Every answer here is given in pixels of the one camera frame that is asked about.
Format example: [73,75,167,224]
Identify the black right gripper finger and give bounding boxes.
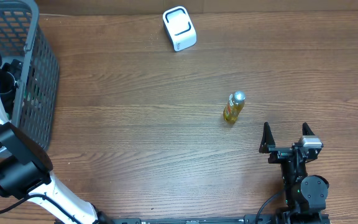
[302,122,314,136]
[259,122,275,154]

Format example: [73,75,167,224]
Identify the yellow oil bottle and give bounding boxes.
[223,91,246,124]

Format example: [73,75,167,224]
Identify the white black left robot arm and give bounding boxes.
[0,99,112,223]

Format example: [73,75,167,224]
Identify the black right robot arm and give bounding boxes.
[254,122,330,223]

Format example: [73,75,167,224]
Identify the white barcode scanner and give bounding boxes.
[162,6,197,52]

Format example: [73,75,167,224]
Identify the dark grey plastic basket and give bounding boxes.
[0,1,60,149]

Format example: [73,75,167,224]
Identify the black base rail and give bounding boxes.
[112,214,331,224]

